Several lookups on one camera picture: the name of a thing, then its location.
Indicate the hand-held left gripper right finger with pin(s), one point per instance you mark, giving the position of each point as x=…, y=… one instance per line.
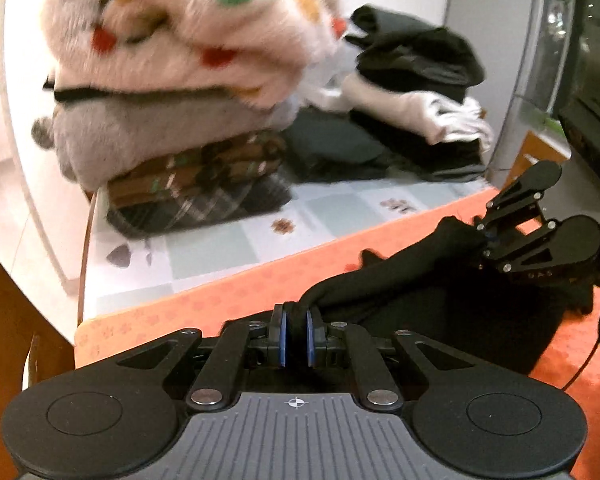
x=311, y=335

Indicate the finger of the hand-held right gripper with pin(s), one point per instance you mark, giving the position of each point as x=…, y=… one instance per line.
x=520, y=257
x=515, y=200

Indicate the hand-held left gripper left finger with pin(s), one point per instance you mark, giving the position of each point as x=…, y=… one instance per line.
x=279, y=332

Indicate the black sweater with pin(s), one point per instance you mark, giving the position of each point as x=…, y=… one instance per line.
x=430, y=310

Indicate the pile of dark clothes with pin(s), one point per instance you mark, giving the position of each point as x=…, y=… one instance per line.
x=420, y=55

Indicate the black folded garment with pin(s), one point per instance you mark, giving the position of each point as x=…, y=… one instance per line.
x=455, y=160

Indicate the orange patterned mat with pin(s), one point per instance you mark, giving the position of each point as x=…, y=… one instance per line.
x=205, y=300

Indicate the pale checkered tablecloth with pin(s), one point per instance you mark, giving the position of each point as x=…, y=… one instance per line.
x=205, y=240

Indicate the cream folded garment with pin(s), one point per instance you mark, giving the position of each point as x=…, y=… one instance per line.
x=410, y=105

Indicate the brown plaid garment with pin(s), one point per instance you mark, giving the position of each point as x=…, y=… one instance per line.
x=205, y=195

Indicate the dark green folded garment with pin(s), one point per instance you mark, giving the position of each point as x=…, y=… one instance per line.
x=330, y=145

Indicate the white plastic bag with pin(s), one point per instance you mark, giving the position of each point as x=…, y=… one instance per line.
x=330, y=95

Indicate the grey fleece garment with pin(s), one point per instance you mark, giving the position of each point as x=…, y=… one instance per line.
x=130, y=130

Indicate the white polka dot fleece garment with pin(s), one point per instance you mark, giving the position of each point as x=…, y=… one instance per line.
x=180, y=50

